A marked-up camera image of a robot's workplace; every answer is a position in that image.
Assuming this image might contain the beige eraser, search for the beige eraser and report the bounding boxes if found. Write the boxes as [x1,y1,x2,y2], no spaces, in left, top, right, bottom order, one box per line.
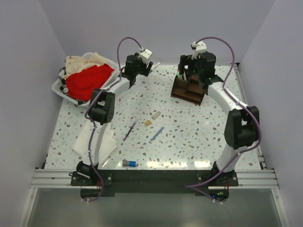
[152,112,160,120]

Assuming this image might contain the blue pen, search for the blue pen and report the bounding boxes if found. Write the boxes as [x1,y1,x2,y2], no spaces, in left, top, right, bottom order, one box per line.
[149,126,164,143]

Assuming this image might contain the green capped white marker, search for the green capped white marker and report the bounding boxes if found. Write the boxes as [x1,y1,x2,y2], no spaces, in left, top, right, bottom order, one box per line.
[151,62,161,71]

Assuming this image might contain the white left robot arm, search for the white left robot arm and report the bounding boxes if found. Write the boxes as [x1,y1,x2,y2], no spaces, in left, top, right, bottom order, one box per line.
[77,49,153,185]

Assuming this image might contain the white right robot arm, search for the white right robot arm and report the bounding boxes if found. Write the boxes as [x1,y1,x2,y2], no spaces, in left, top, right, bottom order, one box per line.
[178,52,261,186]

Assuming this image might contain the light green highlighter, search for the light green highlighter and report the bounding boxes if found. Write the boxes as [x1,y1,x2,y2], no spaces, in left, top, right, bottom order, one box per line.
[176,72,184,79]

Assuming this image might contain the brown wooden desk organizer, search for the brown wooden desk organizer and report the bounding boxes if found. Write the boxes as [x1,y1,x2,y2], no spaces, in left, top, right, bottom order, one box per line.
[170,74,205,105]

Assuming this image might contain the red cloth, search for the red cloth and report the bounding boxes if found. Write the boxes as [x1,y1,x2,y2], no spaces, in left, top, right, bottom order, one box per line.
[65,64,114,102]

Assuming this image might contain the beige cloth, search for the beige cloth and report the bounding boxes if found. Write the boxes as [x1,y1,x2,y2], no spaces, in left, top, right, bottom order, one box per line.
[63,52,107,79]

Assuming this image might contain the purple black pen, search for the purple black pen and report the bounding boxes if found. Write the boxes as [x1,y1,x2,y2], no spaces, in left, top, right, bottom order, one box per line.
[123,118,138,141]

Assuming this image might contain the white plastic basket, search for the white plastic basket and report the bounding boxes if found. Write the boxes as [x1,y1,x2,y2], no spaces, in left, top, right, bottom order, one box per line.
[52,52,119,108]

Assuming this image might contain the white folded cloth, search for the white folded cloth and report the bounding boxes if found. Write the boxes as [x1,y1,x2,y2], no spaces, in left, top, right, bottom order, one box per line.
[72,120,117,168]

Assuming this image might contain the grey blue cylinder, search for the grey blue cylinder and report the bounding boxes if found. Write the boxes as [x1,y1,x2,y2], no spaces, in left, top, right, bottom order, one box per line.
[122,159,137,167]

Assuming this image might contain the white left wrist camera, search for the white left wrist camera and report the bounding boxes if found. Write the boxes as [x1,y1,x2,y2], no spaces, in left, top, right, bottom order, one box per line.
[138,49,152,64]

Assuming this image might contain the aluminium right side rail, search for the aluminium right side rail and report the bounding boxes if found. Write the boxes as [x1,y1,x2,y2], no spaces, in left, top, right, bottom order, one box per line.
[233,63,265,163]

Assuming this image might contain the aluminium rail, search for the aluminium rail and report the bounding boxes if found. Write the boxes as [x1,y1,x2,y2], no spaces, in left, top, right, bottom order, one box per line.
[233,63,265,163]
[30,169,279,189]

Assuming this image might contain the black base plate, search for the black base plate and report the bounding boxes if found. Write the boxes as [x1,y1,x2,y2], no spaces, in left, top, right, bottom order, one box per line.
[69,169,239,199]

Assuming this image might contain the aluminium front rail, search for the aluminium front rail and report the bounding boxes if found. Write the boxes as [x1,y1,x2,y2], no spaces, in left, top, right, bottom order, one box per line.
[30,169,279,189]

